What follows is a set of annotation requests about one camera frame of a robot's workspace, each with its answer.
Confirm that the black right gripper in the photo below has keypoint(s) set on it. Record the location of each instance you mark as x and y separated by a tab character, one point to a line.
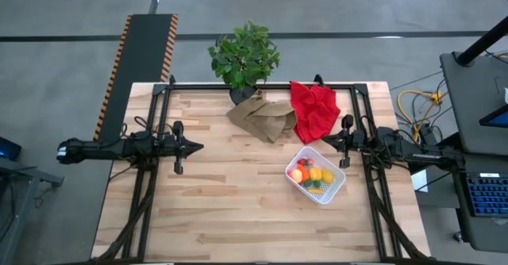
357	142

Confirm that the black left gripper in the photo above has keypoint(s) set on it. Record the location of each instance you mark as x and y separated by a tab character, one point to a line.
170	146

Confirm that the yellow toy lemon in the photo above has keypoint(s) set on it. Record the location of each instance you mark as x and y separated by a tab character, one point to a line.
328	176

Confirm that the large red toy strawberry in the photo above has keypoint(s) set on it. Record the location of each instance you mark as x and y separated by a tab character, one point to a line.
301	162

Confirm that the white plastic mesh basket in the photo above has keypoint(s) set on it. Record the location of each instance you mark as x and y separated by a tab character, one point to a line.
332	193

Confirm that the pink-orange toy peach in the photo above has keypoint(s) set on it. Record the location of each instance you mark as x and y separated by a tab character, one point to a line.
295	175

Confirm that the small yellow-orange toy vegetable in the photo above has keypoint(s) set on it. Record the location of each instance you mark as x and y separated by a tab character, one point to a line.
315	191

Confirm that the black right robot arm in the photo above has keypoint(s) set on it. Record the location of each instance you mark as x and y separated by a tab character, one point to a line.
420	152

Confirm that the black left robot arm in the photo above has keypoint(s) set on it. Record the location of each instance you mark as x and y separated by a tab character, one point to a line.
95	150

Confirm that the red cloth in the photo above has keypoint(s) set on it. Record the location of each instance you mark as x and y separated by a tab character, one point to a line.
315	110

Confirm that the black plant pot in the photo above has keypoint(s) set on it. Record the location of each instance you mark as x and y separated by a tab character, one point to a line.
240	95

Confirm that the tan cloth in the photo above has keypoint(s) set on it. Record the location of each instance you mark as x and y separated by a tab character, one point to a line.
264	116

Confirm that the black power strip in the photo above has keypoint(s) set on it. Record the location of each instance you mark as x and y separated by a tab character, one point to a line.
428	132

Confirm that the white paper sheet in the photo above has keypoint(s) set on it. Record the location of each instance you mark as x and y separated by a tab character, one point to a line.
420	181

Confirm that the green leafy plant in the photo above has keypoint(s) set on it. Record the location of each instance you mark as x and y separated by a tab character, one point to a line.
244	54

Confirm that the black hazard-striped floor mat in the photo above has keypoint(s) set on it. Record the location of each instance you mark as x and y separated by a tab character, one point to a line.
143	51

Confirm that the large grey desk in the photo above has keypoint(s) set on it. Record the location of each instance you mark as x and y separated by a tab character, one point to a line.
472	94

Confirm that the backlit computer keyboard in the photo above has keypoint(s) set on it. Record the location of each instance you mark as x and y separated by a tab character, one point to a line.
488	195

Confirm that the blue tablet screen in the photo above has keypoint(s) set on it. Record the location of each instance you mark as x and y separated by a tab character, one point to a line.
500	119

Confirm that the grey keyboard desk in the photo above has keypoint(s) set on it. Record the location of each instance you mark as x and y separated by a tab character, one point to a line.
480	233

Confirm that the black pole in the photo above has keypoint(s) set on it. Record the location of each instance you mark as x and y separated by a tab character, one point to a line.
482	43

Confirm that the grey metal stand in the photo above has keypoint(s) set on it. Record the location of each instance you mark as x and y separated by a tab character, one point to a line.
16	170

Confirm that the black device with blue light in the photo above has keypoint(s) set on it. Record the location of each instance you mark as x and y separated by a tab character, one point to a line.
8	150

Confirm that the black aluminium table frame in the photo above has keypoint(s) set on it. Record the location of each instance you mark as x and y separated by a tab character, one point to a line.
262	86

